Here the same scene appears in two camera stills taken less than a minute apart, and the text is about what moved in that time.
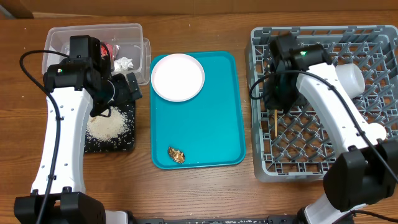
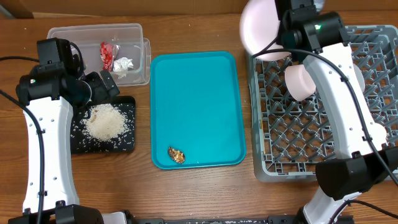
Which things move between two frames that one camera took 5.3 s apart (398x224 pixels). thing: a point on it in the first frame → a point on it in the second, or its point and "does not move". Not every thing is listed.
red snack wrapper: (114, 50) does not move
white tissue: (122, 64) does not move
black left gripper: (125, 94) → (102, 93)
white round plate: (178, 77) → (259, 28)
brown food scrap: (177, 155) does not move
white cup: (375, 131) does not move
